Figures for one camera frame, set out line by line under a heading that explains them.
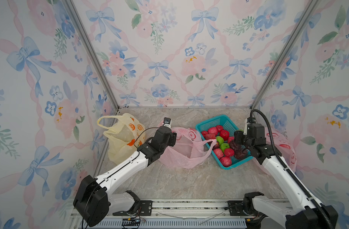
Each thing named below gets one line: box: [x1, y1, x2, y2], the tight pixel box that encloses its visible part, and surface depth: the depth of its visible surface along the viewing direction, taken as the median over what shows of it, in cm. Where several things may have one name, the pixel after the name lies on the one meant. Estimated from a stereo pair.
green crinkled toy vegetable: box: [215, 135, 225, 146], surface depth 97 cm
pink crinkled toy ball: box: [224, 147, 235, 157], surface depth 86 cm
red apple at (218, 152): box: [213, 148, 224, 159], surface depth 90 cm
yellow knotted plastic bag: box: [96, 113, 146, 165], surface depth 90 cm
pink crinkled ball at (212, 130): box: [207, 126, 218, 136], surface depth 102 cm
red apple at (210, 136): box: [204, 133, 216, 141], surface depth 94 cm
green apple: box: [219, 142, 231, 153], surface depth 92 cm
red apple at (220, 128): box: [215, 124, 224, 133], surface depth 103 cm
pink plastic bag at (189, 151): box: [158, 120, 217, 169], surface depth 86 cm
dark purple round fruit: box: [234, 145, 248, 160], surface depth 89 cm
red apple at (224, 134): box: [219, 129, 230, 141], surface depth 98 cm
